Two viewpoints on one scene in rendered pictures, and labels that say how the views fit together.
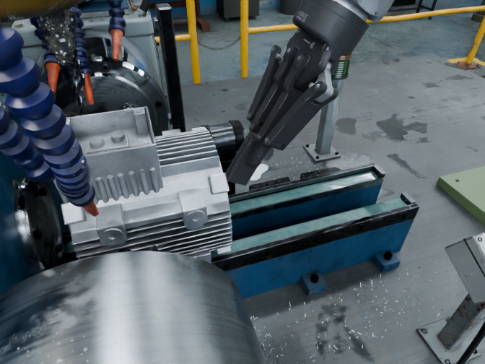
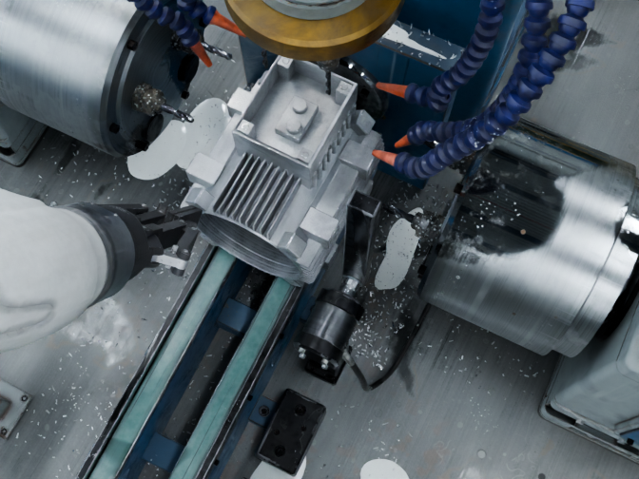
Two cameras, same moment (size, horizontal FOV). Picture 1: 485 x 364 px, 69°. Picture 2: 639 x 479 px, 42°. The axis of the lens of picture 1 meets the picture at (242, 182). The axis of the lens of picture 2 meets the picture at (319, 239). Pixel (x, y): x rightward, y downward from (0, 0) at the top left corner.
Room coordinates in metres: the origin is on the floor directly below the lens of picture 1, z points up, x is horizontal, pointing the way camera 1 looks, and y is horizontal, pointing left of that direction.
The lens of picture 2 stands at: (0.71, -0.12, 1.98)
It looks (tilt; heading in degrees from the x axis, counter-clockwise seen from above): 71 degrees down; 136
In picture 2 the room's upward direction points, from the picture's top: 1 degrees counter-clockwise
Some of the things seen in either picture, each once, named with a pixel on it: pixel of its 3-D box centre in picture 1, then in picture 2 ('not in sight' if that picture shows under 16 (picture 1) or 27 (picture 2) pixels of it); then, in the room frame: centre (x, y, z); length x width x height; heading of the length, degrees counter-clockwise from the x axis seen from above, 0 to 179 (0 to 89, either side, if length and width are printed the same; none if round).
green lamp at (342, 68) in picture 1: (336, 65); not in sight; (0.82, -0.23, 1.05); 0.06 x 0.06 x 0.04
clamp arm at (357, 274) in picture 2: (175, 90); (358, 246); (0.54, 0.11, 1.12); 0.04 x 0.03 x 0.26; 109
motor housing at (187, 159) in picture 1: (152, 201); (283, 181); (0.39, 0.14, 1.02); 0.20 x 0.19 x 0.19; 108
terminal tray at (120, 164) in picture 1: (109, 154); (296, 122); (0.37, 0.17, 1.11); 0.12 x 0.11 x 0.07; 108
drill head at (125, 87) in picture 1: (101, 97); (550, 244); (0.68, 0.30, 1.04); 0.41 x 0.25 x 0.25; 19
